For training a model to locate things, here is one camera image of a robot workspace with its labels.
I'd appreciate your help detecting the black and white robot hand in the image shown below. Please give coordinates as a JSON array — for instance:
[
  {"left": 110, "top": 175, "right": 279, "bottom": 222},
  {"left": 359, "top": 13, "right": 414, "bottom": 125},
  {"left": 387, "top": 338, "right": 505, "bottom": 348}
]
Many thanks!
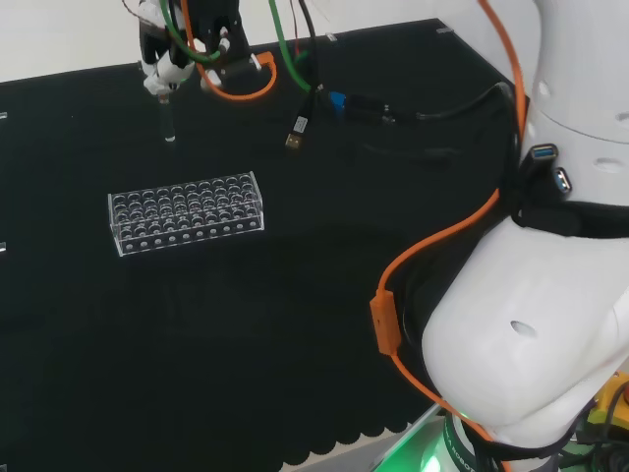
[{"left": 137, "top": 0, "right": 250, "bottom": 97}]

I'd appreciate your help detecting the clear glass test tube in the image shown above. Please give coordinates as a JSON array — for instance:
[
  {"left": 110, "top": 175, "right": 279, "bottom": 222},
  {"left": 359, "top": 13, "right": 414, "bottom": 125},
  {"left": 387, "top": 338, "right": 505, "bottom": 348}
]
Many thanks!
[{"left": 157, "top": 93, "right": 178, "bottom": 145}]

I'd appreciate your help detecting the clear plastic test tube rack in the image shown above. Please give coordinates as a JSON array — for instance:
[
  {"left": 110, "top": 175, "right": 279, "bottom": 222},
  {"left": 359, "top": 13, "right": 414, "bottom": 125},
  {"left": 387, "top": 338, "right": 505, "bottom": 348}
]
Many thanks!
[{"left": 106, "top": 170, "right": 267, "bottom": 259}]

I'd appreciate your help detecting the black bench cloth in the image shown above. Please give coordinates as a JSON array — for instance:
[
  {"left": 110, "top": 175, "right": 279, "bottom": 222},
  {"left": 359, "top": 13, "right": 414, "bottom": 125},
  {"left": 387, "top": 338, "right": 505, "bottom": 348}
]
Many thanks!
[{"left": 0, "top": 18, "right": 533, "bottom": 472}]

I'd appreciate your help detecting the green cable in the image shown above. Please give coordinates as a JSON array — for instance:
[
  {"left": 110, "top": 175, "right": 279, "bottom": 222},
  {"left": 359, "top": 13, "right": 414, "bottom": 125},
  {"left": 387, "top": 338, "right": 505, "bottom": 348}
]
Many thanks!
[
  {"left": 163, "top": 0, "right": 223, "bottom": 64},
  {"left": 266, "top": 0, "right": 315, "bottom": 93}
]

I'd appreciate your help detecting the orange camera cable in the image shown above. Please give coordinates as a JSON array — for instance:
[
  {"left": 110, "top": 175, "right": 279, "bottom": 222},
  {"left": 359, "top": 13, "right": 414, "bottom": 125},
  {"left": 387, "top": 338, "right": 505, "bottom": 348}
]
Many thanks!
[{"left": 179, "top": 0, "right": 279, "bottom": 103}]

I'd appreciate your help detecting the thin red wire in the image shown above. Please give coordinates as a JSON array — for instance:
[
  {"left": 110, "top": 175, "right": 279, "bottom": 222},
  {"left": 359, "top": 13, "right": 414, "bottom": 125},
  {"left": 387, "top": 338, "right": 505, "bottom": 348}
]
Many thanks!
[{"left": 288, "top": 0, "right": 305, "bottom": 56}]

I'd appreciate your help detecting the black cable with USB plug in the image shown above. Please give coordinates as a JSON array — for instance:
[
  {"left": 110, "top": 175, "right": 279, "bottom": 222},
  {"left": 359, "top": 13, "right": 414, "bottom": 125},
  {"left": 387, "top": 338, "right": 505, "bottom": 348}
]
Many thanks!
[{"left": 283, "top": 0, "right": 325, "bottom": 157}]

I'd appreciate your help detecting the black cable with blue adapter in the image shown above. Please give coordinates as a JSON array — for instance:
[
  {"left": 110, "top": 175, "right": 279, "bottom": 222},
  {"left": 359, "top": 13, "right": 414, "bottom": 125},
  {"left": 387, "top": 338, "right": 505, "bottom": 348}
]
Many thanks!
[{"left": 327, "top": 82, "right": 518, "bottom": 130}]

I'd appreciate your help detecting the orange cable with inline box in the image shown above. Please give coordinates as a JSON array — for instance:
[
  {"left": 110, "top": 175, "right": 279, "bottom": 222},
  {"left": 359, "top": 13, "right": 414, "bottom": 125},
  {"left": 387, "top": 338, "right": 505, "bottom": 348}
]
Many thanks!
[{"left": 369, "top": 0, "right": 530, "bottom": 472}]

